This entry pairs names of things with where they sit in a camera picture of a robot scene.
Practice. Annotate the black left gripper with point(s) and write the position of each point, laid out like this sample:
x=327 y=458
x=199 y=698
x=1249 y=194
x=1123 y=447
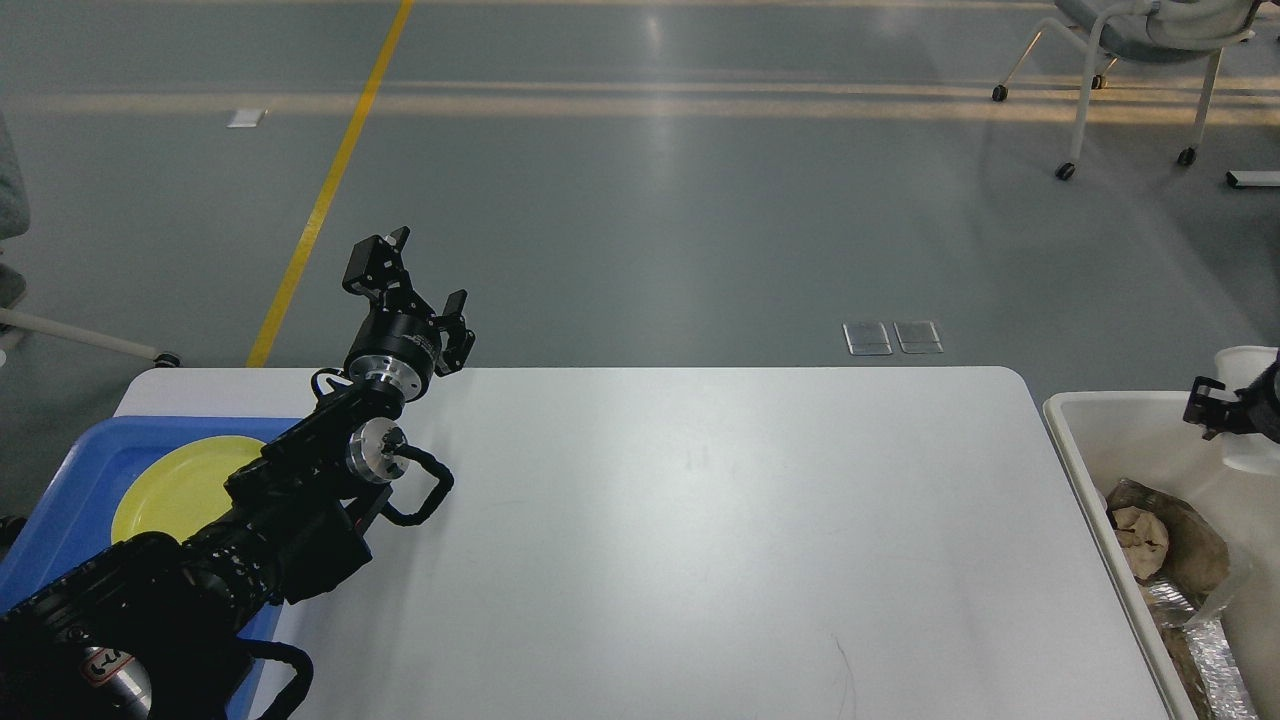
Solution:
x=402 y=343

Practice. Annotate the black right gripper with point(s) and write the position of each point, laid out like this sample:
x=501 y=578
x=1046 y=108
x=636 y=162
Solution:
x=1215 y=416

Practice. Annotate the clear plastic cup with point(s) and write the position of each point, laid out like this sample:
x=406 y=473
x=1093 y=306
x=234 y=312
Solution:
x=1236 y=367

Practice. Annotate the aluminium foil tray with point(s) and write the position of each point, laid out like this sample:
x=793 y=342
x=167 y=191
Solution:
x=1201 y=574

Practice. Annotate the yellow plate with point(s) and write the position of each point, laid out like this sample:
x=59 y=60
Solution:
x=183 y=491

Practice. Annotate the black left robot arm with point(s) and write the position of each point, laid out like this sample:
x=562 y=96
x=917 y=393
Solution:
x=356 y=466

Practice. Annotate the white plastic bin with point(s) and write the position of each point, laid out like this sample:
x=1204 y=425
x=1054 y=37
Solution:
x=1103 y=437

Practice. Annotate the crumpled brown paper ball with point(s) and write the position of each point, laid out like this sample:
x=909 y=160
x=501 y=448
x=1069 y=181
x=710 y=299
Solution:
x=1144 y=540

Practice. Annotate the white object far right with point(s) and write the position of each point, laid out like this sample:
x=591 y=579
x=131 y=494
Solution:
x=1253 y=179

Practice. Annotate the floor outlet plate left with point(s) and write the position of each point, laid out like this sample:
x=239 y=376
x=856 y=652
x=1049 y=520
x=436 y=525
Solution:
x=247 y=118

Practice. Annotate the floor outlet plate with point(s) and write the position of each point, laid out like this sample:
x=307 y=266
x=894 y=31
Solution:
x=867 y=339
x=918 y=338
x=247 y=118

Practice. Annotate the foil item in bin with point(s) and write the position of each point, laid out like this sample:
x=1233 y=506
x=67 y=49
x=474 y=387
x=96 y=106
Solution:
x=1207 y=670

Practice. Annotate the floor outlet plate right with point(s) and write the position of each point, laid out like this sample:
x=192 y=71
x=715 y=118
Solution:
x=918 y=338

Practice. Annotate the grey office chair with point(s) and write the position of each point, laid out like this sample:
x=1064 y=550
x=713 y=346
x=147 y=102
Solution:
x=1143 y=32

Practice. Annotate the white chair base left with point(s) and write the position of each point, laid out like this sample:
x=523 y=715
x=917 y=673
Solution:
x=15 y=220

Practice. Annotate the blue plastic tray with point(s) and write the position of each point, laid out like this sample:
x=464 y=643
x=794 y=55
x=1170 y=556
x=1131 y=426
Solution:
x=90 y=480

